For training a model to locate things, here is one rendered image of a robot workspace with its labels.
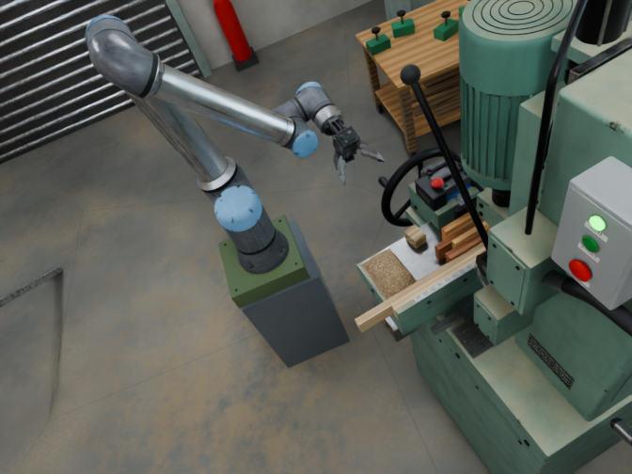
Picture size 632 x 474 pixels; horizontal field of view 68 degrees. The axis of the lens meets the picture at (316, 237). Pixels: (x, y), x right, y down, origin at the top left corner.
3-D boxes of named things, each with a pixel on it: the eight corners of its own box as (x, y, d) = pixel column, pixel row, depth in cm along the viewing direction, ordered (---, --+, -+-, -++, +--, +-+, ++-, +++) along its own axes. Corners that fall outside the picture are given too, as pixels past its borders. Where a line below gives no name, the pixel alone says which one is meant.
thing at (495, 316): (507, 299, 100) (512, 269, 91) (531, 323, 96) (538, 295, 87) (470, 322, 100) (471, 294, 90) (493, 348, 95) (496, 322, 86)
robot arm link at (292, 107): (272, 126, 151) (305, 106, 151) (260, 110, 158) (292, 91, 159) (282, 148, 158) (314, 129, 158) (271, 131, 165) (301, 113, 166)
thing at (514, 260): (522, 256, 85) (530, 203, 73) (560, 292, 79) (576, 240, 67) (482, 280, 84) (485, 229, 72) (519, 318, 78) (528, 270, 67)
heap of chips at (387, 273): (389, 247, 123) (387, 239, 120) (420, 285, 115) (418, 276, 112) (359, 264, 122) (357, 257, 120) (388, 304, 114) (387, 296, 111)
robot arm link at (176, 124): (229, 228, 169) (71, 51, 113) (216, 200, 181) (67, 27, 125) (264, 204, 169) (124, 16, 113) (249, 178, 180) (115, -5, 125)
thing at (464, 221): (494, 214, 121) (496, 196, 115) (498, 218, 120) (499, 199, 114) (442, 245, 119) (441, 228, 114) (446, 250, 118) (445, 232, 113)
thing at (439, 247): (506, 213, 120) (507, 201, 116) (511, 218, 119) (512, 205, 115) (435, 257, 118) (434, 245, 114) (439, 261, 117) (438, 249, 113)
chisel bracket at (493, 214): (499, 202, 113) (501, 179, 106) (543, 240, 104) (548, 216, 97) (474, 218, 112) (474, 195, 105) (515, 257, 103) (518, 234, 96)
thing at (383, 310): (560, 202, 118) (562, 192, 115) (566, 208, 117) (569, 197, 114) (357, 326, 112) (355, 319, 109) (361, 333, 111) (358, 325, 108)
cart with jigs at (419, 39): (466, 71, 297) (466, -34, 247) (517, 121, 260) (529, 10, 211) (370, 111, 297) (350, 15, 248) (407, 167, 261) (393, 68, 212)
